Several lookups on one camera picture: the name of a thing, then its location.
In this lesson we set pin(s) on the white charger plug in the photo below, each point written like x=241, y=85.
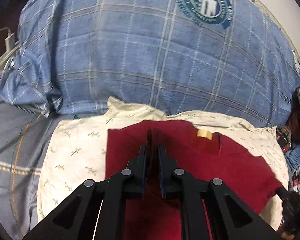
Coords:
x=9, y=42

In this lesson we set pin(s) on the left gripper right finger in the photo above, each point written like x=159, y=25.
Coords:
x=209, y=209

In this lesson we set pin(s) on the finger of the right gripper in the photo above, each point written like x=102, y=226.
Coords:
x=290, y=228

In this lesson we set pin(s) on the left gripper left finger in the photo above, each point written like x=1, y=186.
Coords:
x=96, y=210

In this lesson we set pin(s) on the cream leaf-print pillow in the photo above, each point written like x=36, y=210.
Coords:
x=77, y=149

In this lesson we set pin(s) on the blue plaid pillow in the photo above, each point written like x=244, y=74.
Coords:
x=222, y=56

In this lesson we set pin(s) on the clothes pile at right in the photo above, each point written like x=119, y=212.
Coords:
x=288, y=137

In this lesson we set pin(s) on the dark red shirt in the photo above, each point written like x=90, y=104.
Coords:
x=152, y=217

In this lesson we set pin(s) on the grey plaid bed sheet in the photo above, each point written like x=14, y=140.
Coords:
x=24, y=138

